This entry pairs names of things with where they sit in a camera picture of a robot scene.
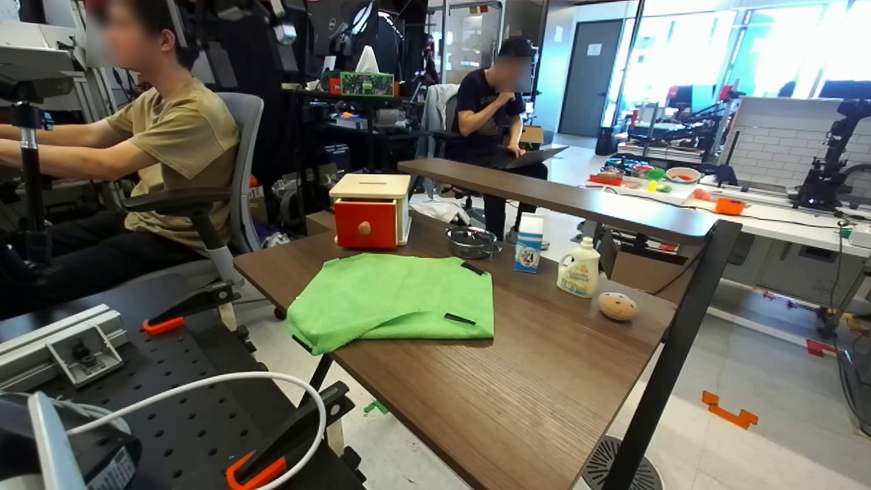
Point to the clear bottle with blue label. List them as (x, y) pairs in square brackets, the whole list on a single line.
[(528, 246)]

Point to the orange clamp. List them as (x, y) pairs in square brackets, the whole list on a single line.
[(248, 474), (164, 324)]

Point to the black camera stand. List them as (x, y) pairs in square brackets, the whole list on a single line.
[(36, 200)]

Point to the brown potato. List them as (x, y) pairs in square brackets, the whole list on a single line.
[(618, 306)]

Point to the person in black shirt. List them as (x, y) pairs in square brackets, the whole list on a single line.
[(485, 110)]

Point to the black background robot arm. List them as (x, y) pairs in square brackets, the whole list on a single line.
[(830, 165)]

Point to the orange floor bracket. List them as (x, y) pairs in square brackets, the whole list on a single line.
[(728, 412)]

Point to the wooden drawer with red front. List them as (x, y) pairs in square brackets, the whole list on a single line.
[(362, 227)]

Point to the grey mesh office chair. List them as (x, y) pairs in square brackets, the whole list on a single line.
[(243, 154)]

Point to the aluminium rail bracket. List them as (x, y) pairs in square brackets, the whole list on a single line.
[(64, 344)]

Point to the black perforated mounting board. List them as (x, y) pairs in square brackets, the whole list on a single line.
[(181, 410)]

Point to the white pegboard panel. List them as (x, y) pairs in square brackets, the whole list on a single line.
[(780, 139)]

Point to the red block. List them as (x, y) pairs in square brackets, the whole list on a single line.
[(605, 178)]

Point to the light wooden box with slot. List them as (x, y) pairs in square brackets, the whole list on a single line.
[(369, 185)]

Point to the grey door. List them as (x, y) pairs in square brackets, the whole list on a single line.
[(588, 76)]

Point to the pale yellow soap bottle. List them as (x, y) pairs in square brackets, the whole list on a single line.
[(579, 274)]

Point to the dark desk with black legs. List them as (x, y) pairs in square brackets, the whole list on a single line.
[(561, 193)]

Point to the orange block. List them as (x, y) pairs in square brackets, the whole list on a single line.
[(731, 204)]

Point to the red floor marker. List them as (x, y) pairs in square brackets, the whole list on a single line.
[(821, 350)]

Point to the green cloth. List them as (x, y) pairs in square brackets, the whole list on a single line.
[(391, 301)]

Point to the person in tan shirt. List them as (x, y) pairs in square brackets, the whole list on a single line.
[(179, 144)]

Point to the green box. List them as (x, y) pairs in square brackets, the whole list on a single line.
[(369, 82)]

